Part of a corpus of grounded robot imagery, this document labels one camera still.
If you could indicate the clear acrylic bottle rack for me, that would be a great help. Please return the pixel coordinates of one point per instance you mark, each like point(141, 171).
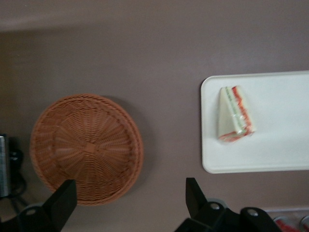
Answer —
point(289, 211)

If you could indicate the triangle sandwich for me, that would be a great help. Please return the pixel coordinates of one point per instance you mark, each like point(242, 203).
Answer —
point(229, 116)

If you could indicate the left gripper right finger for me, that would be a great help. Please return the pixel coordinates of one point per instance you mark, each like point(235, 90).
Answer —
point(200, 210)

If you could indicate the red Coca-Cola aluminium bottle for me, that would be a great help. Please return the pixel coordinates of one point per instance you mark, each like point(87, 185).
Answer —
point(286, 224)
point(306, 221)

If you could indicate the brown round wicker basket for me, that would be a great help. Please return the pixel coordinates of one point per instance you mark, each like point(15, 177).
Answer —
point(87, 147)

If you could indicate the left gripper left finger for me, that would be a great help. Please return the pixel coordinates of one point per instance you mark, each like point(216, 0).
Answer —
point(58, 207)

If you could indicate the cream plastic tray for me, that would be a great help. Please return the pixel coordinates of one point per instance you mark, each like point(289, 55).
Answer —
point(277, 120)

